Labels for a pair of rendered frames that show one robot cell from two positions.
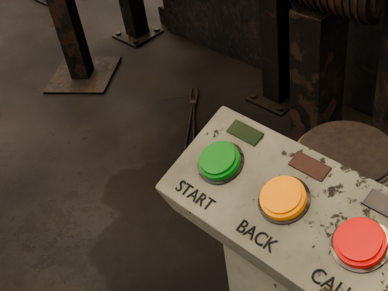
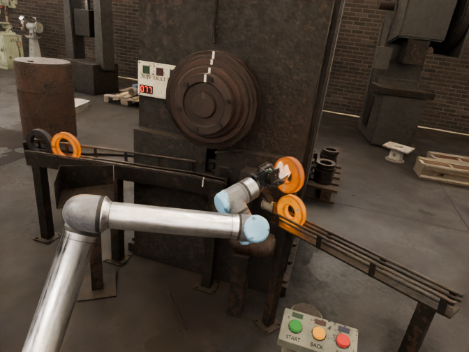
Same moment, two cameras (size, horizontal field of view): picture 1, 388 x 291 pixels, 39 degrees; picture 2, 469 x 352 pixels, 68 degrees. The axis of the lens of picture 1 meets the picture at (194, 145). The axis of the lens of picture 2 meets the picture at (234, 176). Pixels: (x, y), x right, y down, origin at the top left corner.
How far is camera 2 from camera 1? 0.87 m
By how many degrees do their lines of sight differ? 36
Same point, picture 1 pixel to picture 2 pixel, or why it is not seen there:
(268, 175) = (310, 327)
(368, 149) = (312, 312)
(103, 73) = (109, 284)
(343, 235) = (339, 339)
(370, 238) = (345, 339)
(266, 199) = (316, 334)
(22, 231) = not seen: outside the picture
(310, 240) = (330, 343)
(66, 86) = (91, 295)
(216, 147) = (294, 322)
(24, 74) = not seen: hidden behind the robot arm
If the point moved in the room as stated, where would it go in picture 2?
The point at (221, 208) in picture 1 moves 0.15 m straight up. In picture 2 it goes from (303, 340) to (312, 303)
